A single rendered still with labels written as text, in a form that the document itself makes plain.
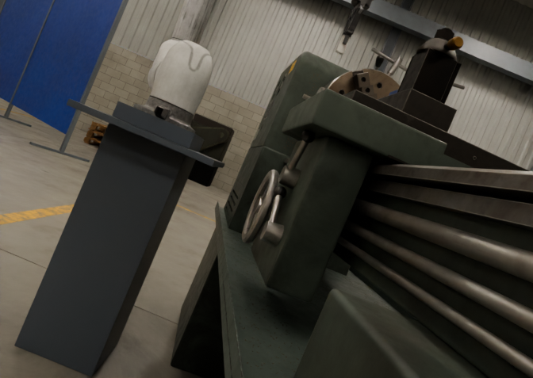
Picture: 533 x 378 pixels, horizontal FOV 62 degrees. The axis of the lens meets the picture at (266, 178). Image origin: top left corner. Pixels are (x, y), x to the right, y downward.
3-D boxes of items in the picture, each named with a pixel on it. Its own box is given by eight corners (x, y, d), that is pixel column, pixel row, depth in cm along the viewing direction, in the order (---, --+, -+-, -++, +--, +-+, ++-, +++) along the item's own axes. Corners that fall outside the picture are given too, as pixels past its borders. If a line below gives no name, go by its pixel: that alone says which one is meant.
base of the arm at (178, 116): (128, 105, 132) (135, 87, 132) (146, 114, 154) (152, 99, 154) (184, 128, 132) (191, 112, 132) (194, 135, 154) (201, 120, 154)
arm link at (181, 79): (152, 95, 134) (180, 28, 134) (143, 95, 151) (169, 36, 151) (200, 116, 141) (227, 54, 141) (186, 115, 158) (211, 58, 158)
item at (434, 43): (409, 54, 93) (415, 40, 93) (442, 70, 94) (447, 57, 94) (427, 44, 85) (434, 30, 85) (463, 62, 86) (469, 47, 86)
